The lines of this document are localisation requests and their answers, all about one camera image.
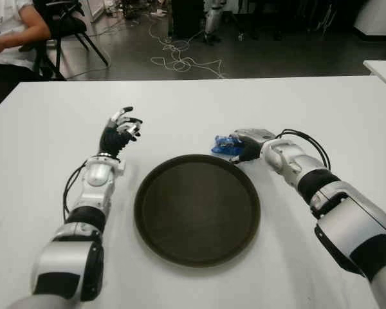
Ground white box with black base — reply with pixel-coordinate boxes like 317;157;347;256
353;0;386;41

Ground tangled white floor cable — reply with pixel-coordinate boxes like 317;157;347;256
147;21;228;80

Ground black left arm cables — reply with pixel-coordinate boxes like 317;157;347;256
62;160;91;223

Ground white board panel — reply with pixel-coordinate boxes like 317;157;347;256
83;0;112;23

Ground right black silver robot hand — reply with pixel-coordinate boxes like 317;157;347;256
228;128;276;165

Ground black folding chair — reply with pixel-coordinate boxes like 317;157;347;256
19;0;109;81

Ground black cabinet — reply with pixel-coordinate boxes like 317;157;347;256
168;0;208;40

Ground white humanoid robot legs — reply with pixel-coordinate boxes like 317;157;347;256
202;0;228;46

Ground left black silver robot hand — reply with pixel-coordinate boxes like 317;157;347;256
98;105;144;159

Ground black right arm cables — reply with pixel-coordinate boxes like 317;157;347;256
276;128;332;171

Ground seated person in white shirt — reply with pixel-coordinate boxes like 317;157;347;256
0;0;52;118

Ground round dark brown tray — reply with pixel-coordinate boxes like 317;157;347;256
134;154;262;268

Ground blue Oreo cookie packet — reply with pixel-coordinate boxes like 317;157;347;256
210;134;245;157

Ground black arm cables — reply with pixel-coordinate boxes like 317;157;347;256
276;128;332;171
62;160;91;223

